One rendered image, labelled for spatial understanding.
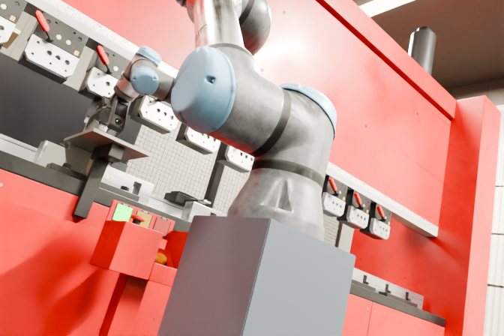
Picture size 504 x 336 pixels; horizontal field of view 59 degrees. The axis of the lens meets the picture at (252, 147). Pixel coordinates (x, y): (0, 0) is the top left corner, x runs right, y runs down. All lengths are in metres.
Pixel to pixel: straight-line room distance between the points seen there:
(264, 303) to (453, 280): 2.40
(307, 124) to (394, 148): 2.01
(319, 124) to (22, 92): 1.56
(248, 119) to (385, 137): 2.02
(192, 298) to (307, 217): 0.19
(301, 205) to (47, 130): 1.56
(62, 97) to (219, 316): 1.63
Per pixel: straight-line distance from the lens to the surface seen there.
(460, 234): 2.96
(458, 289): 2.89
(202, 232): 0.67
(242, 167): 1.83
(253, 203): 0.63
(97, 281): 1.43
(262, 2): 1.03
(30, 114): 2.05
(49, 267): 1.38
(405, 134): 2.77
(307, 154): 0.66
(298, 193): 0.64
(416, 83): 2.93
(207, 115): 0.61
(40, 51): 1.53
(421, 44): 3.33
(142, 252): 1.17
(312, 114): 0.68
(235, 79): 0.61
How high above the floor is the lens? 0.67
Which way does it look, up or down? 19 degrees up
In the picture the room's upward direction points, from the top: 16 degrees clockwise
